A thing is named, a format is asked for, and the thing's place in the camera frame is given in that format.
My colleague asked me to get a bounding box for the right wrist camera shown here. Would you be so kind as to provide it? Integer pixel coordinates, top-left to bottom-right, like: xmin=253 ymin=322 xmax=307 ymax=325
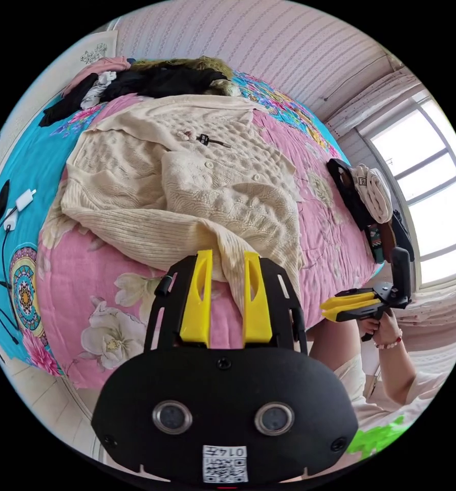
xmin=390 ymin=247 xmax=411 ymax=297

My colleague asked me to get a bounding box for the black oval device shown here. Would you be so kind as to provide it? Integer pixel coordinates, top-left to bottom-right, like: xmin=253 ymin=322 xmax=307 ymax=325
xmin=0 ymin=179 xmax=12 ymax=224

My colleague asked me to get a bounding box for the beige knitted shirt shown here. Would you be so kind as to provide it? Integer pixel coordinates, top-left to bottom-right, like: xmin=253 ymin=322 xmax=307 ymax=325
xmin=60 ymin=94 xmax=305 ymax=309

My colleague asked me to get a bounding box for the pile of folded clothes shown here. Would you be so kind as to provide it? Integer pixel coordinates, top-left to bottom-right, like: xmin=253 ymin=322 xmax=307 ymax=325
xmin=326 ymin=158 xmax=417 ymax=265

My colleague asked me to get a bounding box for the bed with floral quilt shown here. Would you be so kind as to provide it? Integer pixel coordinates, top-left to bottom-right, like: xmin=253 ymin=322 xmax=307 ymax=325
xmin=0 ymin=57 xmax=390 ymax=393

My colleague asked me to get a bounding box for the person's right hand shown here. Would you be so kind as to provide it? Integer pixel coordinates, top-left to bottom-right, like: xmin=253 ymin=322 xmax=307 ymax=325
xmin=359 ymin=309 xmax=403 ymax=349

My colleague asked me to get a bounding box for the window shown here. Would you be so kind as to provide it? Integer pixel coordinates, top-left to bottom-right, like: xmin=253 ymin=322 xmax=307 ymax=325
xmin=365 ymin=91 xmax=456 ymax=293

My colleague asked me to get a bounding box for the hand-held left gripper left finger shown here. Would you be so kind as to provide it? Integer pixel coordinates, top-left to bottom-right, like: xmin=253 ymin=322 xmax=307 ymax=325
xmin=180 ymin=249 xmax=213 ymax=348

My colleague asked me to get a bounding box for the person's body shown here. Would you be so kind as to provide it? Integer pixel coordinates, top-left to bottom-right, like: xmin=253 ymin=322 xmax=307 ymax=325
xmin=308 ymin=317 xmax=456 ymax=458

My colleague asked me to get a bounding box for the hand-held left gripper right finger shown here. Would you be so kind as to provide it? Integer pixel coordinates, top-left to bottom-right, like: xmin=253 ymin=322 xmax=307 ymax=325
xmin=243 ymin=251 xmax=272 ymax=344

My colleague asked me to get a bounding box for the person's right forearm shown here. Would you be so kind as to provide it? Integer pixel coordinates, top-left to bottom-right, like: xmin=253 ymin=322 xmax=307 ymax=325
xmin=376 ymin=339 xmax=419 ymax=404

